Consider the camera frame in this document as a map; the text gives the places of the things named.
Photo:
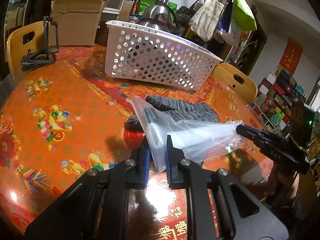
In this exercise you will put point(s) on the right wooden chair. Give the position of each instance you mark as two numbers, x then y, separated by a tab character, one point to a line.
243	85

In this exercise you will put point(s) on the green shopping bag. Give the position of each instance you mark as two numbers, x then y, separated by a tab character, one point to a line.
143	4

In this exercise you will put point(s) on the red wall poster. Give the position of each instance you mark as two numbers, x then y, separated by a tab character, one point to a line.
291	56

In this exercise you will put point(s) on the stainless steel kettle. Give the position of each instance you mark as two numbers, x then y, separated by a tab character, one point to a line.
160	16

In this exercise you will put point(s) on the left wooden chair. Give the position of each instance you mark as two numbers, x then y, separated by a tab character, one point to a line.
18	44

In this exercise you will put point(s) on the wooden chair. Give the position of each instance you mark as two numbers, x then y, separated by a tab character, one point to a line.
243	85
18	44

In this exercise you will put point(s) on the clear plastic bag with cotton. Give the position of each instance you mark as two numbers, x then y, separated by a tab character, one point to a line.
200	141

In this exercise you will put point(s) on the shelf with boxes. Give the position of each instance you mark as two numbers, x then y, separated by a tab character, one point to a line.
273	104

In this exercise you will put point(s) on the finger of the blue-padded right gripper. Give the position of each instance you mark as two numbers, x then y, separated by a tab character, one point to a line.
253	130
276	147

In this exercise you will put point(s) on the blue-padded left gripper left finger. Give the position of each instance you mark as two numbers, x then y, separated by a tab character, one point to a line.
132	173

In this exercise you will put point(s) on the beige canvas tote bag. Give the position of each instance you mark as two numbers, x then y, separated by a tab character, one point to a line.
204	22

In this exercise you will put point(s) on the grey knitted work glove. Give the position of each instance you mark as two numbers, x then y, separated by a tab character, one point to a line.
183	110

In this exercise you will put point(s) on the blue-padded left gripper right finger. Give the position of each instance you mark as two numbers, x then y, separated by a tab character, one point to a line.
182	173

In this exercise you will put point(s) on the white perforated plastic basket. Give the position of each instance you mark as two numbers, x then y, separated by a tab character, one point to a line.
137	52

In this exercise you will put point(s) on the brown cardboard box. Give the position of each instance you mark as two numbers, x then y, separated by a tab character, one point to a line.
77	22

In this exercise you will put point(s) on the lime green hanging bag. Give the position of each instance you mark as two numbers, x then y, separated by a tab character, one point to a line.
243	16

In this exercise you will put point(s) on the red floral tablecloth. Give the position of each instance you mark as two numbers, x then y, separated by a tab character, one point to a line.
37	165

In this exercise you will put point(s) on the black phone stand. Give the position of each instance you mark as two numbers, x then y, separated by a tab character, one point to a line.
47	54

